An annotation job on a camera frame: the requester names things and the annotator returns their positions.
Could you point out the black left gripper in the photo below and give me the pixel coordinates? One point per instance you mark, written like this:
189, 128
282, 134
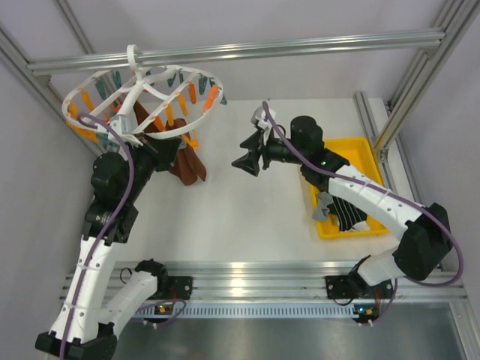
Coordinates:
165, 149

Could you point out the white round clip hanger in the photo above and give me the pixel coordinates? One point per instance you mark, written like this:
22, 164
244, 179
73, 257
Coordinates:
165, 91

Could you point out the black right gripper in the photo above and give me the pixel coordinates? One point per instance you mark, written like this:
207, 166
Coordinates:
250, 162

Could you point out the yellow plastic tray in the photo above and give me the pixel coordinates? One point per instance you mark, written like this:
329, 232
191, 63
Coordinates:
358, 152

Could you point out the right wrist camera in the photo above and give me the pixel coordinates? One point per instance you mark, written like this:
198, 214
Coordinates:
259, 119

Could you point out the aluminium top crossbar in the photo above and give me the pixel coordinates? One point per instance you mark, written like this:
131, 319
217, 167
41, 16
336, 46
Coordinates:
429, 39

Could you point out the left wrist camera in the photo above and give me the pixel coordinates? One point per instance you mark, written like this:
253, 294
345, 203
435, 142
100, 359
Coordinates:
121, 124

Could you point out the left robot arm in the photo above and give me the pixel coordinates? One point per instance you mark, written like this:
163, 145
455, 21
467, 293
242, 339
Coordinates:
88, 327

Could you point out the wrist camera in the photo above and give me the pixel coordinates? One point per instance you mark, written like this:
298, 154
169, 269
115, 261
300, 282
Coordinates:
259, 119
121, 124

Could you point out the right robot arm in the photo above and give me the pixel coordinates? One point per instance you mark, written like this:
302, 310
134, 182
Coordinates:
423, 233

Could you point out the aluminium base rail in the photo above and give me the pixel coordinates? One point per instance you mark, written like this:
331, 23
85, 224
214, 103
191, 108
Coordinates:
282, 281

